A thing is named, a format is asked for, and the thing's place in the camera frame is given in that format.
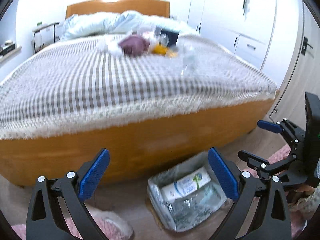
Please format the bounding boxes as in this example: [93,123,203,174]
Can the white slipper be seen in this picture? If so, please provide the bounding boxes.
[93,211,133,239]

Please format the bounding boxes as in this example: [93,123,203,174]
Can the clear plastic water bottle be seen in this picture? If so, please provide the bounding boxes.
[181,43,199,76]

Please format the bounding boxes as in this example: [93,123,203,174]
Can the beige room door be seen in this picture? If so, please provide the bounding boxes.
[270,3,319,129]

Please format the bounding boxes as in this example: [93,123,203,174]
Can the wooden window sill shelf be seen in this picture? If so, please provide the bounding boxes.
[0,46,22,63]

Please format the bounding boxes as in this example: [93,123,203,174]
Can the lined trash bin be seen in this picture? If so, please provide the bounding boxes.
[147,151,233,232]

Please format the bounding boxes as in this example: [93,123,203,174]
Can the pink fluffy rug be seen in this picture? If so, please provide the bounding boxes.
[11,204,135,240]

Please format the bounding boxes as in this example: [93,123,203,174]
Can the black metal side rack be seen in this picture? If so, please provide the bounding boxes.
[32,22,61,54]

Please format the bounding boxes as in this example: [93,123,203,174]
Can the bag hanging on wardrobe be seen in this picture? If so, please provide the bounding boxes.
[242,0,250,19]

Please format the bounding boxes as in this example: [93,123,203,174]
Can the person right hand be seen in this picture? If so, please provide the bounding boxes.
[289,185,319,220]

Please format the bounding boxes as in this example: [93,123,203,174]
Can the white built-in wardrobe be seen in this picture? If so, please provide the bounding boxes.
[188,0,277,69]

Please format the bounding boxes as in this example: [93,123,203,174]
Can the white milk carton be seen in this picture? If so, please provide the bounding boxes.
[161,167,211,202]

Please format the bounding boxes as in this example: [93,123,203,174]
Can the yellow snack packet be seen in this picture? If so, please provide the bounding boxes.
[151,43,178,58]

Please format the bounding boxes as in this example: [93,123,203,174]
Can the light blue duvet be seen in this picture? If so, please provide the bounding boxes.
[60,10,199,41]

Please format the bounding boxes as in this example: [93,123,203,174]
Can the purple towel cloth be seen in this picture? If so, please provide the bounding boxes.
[118,35,150,56]

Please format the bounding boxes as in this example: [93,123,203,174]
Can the clear disposable plastic glove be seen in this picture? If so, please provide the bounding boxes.
[97,39,123,56]

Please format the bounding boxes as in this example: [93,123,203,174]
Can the clear plastic clamshell container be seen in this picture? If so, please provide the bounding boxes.
[158,191,227,232]

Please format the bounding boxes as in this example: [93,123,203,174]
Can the clear christmas glass cup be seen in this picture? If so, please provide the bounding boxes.
[156,30,171,47]

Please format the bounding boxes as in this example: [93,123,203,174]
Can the dark blue cardboard box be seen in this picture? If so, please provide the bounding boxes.
[155,25,179,48]

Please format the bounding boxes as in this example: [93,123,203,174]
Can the brown checkered bedspread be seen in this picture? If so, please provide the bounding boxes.
[1,35,277,140]

